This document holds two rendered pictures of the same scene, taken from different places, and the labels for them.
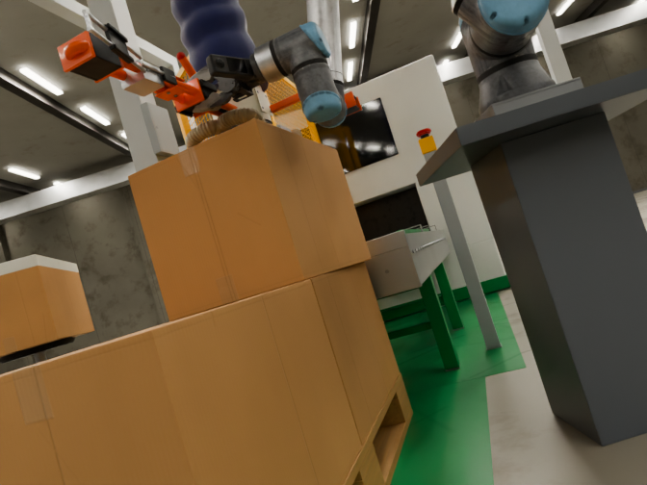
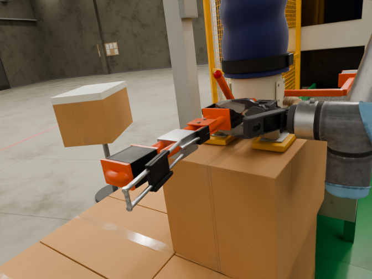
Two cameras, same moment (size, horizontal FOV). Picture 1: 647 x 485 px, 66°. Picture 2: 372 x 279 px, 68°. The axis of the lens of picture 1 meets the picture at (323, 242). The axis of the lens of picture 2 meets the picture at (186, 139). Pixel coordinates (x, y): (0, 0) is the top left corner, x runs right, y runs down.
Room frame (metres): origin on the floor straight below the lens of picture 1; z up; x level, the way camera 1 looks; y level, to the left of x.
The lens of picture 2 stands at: (0.51, 0.06, 1.28)
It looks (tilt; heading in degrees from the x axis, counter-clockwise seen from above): 19 degrees down; 19
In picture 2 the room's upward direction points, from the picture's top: 7 degrees counter-clockwise
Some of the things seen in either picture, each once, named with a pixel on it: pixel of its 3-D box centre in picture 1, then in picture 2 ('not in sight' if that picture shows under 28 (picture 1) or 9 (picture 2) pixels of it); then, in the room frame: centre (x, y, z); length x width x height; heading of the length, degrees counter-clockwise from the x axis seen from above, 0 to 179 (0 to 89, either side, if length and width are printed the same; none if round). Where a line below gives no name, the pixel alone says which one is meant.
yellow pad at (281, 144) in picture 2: not in sight; (284, 125); (1.47, 0.03, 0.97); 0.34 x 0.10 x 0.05; 161
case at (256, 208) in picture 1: (265, 222); (253, 180); (1.49, 0.15, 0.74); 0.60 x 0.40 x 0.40; 160
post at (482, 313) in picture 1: (459, 242); not in sight; (2.27, -0.59, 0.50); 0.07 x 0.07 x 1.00; 73
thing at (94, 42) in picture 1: (91, 58); (132, 165); (0.93, 0.32, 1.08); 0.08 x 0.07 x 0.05; 161
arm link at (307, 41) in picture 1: (300, 49); (349, 123); (1.16, -0.09, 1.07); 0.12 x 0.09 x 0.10; 71
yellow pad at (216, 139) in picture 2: not in sight; (234, 123); (1.53, 0.21, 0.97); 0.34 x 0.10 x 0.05; 161
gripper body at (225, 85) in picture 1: (243, 77); (272, 117); (1.22, 0.07, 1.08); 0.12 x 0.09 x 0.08; 71
